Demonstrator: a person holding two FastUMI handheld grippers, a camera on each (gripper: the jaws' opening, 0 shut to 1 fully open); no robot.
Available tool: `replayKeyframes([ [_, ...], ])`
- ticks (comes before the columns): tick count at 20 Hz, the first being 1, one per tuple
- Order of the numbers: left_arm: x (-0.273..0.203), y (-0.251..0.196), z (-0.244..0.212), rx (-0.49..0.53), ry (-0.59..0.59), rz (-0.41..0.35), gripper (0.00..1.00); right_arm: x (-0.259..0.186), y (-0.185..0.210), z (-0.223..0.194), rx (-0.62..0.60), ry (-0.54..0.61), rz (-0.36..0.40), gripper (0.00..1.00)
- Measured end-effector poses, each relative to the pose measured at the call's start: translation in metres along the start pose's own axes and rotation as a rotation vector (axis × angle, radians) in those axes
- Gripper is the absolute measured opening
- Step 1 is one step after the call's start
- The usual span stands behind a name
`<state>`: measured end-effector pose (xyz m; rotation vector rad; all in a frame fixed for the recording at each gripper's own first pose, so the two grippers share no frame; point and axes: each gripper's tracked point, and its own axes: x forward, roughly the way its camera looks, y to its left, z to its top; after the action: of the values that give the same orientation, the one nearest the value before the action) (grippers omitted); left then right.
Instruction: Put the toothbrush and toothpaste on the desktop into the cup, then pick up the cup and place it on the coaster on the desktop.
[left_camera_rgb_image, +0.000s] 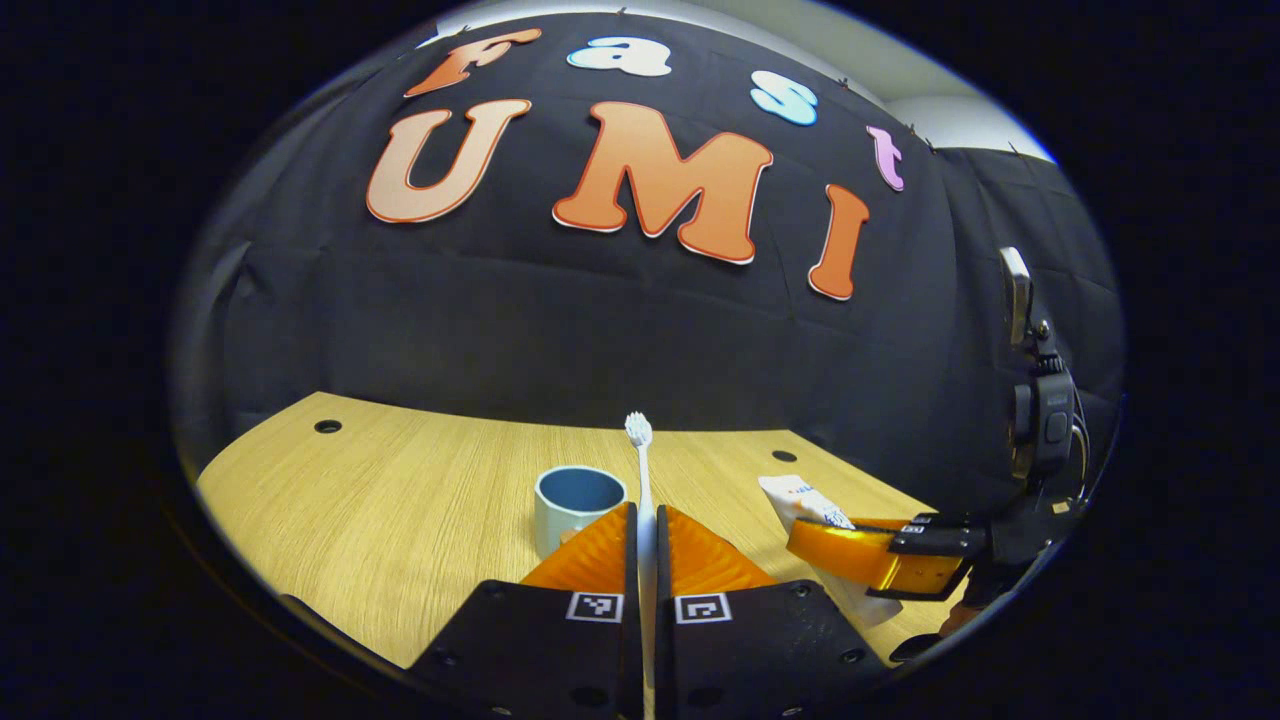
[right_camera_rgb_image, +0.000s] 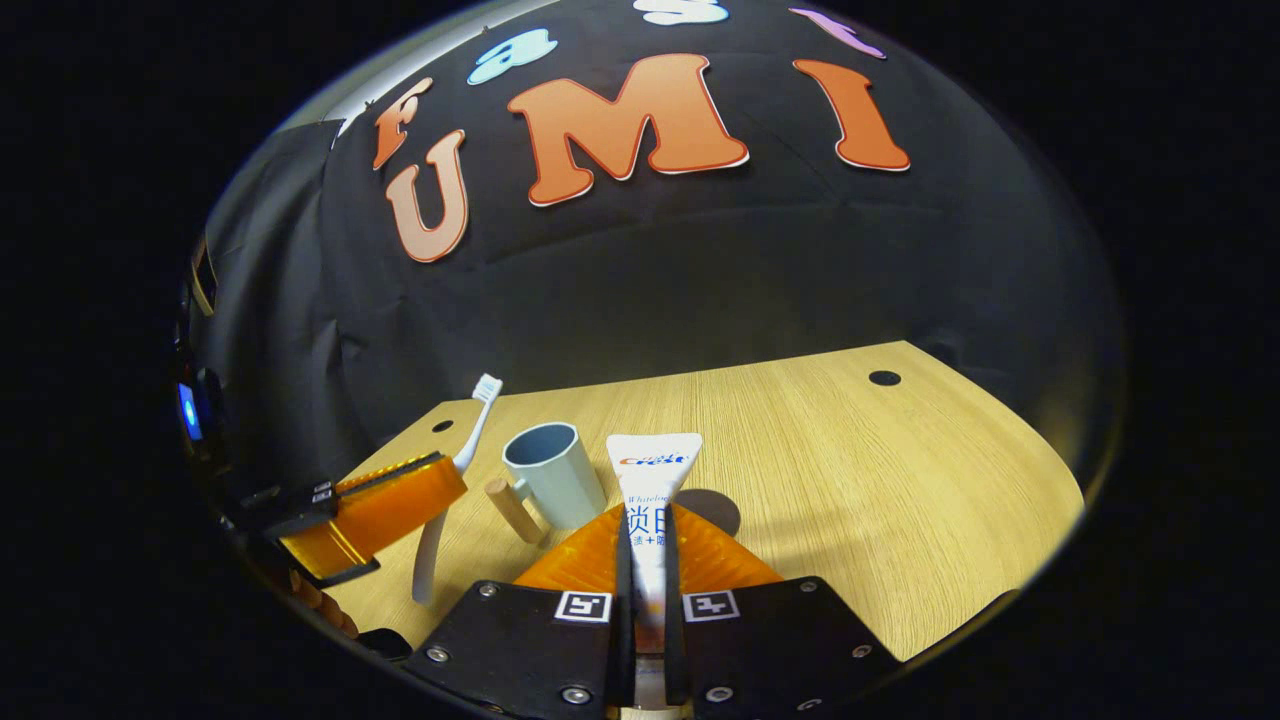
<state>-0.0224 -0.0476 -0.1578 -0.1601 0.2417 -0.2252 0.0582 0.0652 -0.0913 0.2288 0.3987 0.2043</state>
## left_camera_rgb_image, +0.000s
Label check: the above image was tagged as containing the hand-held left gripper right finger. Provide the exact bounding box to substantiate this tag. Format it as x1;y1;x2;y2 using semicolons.
655;505;891;720

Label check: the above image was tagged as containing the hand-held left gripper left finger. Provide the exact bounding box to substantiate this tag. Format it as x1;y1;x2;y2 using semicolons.
405;502;641;720

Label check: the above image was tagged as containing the grey cup with wooden handle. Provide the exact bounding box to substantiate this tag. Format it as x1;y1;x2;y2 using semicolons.
533;465;629;561

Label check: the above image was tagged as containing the black backdrop cloth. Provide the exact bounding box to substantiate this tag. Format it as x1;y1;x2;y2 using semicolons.
170;10;1126;521

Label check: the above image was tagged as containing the white toothbrush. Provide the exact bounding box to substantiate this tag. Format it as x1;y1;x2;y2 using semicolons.
624;411;661;720

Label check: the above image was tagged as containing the white toothpaste tube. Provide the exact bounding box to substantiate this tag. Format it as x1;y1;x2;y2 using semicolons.
757;474;904;629

